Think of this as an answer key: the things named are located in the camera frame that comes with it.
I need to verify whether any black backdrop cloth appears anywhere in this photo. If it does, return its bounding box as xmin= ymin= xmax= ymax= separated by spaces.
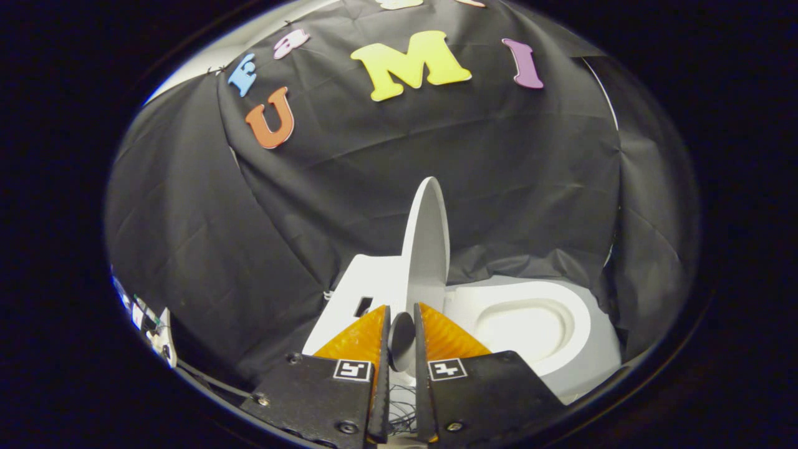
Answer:
xmin=105 ymin=0 xmax=702 ymax=392

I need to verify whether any white plastic object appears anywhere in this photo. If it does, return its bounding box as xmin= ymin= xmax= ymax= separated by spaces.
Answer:
xmin=150 ymin=307 xmax=179 ymax=369

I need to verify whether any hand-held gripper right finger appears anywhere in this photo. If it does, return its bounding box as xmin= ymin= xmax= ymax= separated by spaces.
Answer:
xmin=413 ymin=302 xmax=568 ymax=443

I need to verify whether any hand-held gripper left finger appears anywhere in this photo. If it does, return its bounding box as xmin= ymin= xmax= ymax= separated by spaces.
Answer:
xmin=240 ymin=304 xmax=392 ymax=447

